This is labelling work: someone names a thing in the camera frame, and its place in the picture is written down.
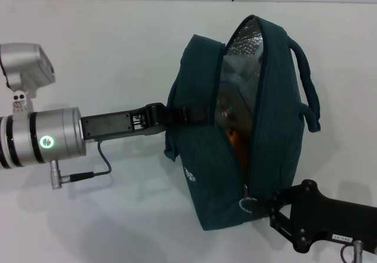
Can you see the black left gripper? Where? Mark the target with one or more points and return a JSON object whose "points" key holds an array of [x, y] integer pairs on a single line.
{"points": [[117, 124]]}

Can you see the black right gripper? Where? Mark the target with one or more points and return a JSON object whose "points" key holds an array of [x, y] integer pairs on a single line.
{"points": [[324, 216]]}

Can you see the orange yellow pear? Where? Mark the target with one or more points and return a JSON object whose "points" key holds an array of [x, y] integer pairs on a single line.
{"points": [[235, 148]]}

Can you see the clear plastic food container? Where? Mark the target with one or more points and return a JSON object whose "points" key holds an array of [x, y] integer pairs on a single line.
{"points": [[241, 83]]}

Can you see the dark blue insulated bag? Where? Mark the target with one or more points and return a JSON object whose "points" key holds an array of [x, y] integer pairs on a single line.
{"points": [[277, 112]]}

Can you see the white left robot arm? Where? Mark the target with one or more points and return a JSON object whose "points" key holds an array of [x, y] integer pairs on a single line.
{"points": [[44, 139]]}

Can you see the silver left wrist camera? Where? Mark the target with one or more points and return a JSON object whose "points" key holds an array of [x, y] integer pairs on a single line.
{"points": [[26, 68]]}

